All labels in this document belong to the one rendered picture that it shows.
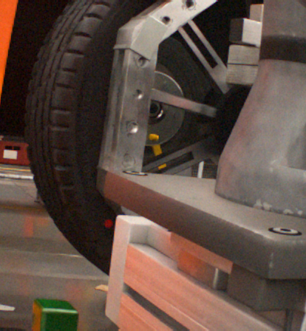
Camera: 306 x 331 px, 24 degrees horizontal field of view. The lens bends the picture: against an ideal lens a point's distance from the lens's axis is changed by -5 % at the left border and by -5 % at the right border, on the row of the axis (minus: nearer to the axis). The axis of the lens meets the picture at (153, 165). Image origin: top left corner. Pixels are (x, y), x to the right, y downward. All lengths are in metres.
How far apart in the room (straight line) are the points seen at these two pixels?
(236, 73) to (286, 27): 0.46
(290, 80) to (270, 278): 0.14
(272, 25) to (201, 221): 0.13
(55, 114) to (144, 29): 0.19
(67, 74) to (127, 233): 0.51
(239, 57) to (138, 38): 0.17
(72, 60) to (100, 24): 0.07
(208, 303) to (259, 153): 0.10
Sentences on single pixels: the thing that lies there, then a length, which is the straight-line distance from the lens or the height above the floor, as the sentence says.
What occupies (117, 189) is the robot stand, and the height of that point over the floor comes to 0.81.
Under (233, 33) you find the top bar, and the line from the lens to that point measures 0.87.
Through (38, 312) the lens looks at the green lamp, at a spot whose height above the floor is 0.65.
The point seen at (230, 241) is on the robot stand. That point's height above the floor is 0.81.
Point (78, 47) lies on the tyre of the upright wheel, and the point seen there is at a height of 0.93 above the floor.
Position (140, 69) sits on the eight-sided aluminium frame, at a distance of 1.01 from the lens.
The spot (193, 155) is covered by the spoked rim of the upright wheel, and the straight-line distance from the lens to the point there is 1.17.
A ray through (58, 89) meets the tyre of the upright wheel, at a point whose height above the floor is 0.87.
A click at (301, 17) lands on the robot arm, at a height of 0.93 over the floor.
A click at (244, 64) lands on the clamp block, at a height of 0.92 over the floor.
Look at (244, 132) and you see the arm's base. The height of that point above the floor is 0.86.
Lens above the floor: 0.87
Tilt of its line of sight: 5 degrees down
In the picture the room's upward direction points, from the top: 8 degrees clockwise
